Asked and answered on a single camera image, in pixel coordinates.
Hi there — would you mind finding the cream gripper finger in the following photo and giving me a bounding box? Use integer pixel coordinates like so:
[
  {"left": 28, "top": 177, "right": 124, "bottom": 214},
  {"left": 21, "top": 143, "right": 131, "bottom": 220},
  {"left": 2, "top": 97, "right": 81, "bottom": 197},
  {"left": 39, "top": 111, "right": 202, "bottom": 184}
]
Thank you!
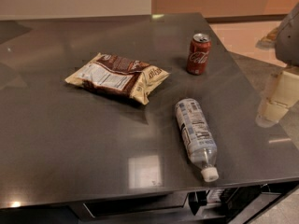
[
  {"left": 269, "top": 66, "right": 299, "bottom": 108},
  {"left": 255, "top": 99, "right": 289, "bottom": 128}
]

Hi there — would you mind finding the clear blue-label plastic bottle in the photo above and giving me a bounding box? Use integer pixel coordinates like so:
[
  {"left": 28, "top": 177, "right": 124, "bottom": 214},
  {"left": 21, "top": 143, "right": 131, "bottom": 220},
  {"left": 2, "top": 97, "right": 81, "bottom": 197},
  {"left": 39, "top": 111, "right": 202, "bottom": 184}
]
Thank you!
[{"left": 175, "top": 98, "right": 219, "bottom": 182}]

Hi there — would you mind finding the red cola can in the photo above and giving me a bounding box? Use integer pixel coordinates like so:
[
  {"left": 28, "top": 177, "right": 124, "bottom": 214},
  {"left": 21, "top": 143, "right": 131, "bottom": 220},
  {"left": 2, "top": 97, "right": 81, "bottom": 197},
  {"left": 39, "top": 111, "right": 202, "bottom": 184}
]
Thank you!
[{"left": 186, "top": 33, "right": 211, "bottom": 76}]

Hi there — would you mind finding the brown and cream snack bag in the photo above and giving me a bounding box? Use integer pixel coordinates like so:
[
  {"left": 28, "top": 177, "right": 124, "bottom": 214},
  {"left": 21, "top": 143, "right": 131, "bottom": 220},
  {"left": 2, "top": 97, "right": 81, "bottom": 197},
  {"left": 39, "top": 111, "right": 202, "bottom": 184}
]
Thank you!
[{"left": 64, "top": 53, "right": 169, "bottom": 105}]

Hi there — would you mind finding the dark table under-frame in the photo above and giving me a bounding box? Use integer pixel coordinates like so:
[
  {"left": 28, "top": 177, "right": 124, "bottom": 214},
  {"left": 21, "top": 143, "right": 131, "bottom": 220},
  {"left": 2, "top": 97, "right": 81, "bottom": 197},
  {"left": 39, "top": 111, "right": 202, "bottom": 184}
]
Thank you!
[{"left": 0, "top": 181, "right": 298, "bottom": 224}]

